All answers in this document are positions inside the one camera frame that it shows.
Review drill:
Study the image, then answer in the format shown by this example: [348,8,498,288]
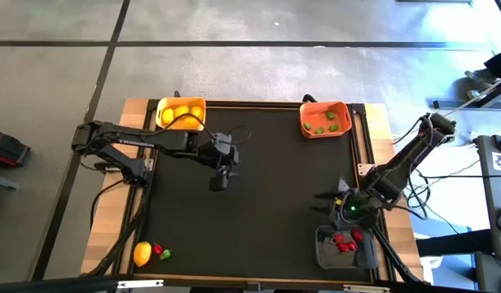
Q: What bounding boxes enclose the black frame beam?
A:
[0,275,131,293]

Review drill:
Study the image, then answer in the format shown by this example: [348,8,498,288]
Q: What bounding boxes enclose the grey plastic basket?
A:
[314,223,380,271]

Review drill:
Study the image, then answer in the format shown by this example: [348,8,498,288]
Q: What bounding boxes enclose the yellow plastic basket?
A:
[156,96,207,133]

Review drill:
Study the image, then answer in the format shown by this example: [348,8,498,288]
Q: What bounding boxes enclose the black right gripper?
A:
[310,178,380,230]

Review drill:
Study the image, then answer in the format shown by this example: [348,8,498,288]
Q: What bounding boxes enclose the black table mat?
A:
[142,106,376,284]

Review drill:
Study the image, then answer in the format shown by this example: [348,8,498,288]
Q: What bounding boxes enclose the straight black cable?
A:
[420,173,501,180]

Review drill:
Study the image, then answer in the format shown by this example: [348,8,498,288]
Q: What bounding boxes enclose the metal stand base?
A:
[432,48,501,111]

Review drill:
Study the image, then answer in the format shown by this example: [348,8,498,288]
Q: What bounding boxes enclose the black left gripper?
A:
[196,132,241,193]

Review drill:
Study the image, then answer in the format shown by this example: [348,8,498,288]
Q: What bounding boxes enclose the black bar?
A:
[415,228,494,257]

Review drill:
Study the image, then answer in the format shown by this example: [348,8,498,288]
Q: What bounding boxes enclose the large yellow lemon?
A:
[132,242,152,269]

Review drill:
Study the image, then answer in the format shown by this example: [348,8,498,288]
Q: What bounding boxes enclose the red and black case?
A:
[0,127,32,168]

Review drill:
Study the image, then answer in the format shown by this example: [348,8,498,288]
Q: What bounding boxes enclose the person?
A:
[464,47,501,101]

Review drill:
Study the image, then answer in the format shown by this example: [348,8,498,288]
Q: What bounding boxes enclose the white bracket plate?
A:
[117,279,165,289]
[342,284,391,293]

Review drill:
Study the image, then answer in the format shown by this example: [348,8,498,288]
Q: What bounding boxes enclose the orange plastic basket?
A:
[299,100,353,139]

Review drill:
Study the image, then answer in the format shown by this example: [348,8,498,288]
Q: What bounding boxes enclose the wooden table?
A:
[79,97,425,286]

